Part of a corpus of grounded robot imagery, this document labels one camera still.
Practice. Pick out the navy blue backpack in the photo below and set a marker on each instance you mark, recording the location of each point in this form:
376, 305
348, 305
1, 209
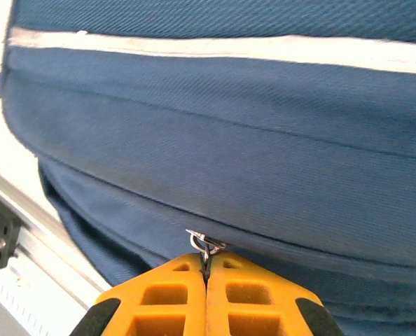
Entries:
229, 140

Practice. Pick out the aluminium mounting rail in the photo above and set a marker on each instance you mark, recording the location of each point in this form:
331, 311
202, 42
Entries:
36, 245

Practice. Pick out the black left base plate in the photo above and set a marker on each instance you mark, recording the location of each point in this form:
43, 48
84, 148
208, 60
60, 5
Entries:
1, 231

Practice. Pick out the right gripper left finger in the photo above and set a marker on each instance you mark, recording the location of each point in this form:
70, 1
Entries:
159, 308

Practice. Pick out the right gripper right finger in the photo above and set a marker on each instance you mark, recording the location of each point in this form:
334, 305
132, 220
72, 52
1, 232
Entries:
257, 308

